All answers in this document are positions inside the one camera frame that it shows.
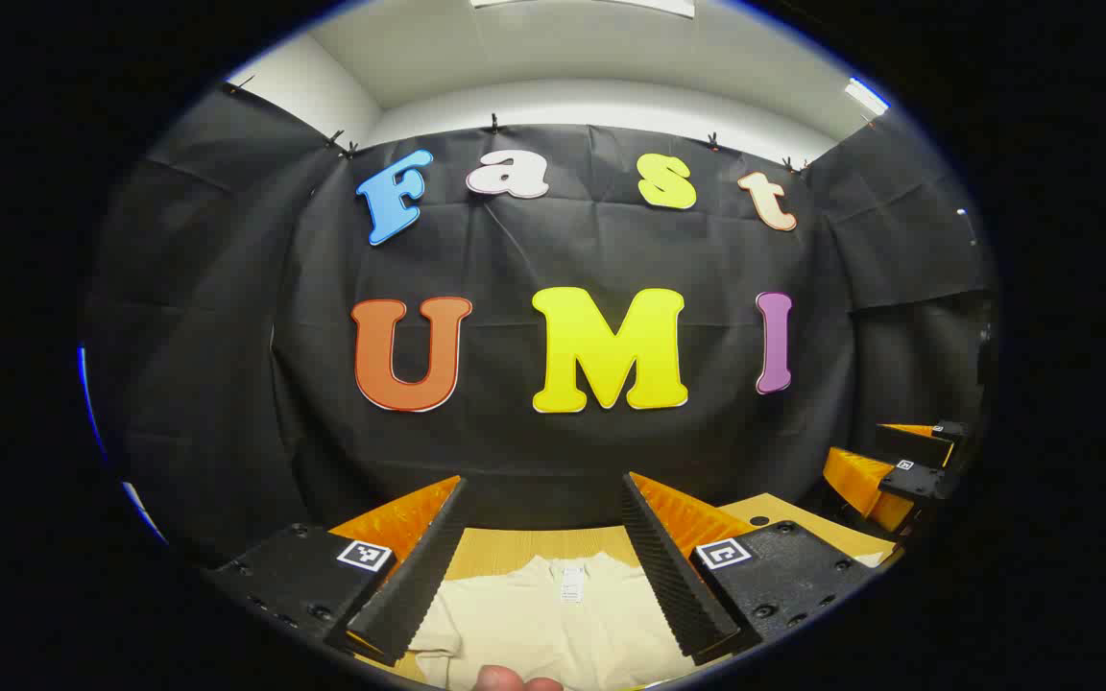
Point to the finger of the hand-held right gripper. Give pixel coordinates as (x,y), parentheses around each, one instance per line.
(918,480)
(913,444)

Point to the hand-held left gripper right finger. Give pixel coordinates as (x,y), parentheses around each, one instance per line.
(673,576)

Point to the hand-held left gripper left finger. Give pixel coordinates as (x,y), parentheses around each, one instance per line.
(419,566)

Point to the cream sweatshirt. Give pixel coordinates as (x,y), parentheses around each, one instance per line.
(534,624)

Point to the black backdrop cloth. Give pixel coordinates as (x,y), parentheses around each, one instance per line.
(515,250)

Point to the ceiling light panel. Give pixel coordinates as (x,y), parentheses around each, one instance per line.
(865,96)
(591,5)

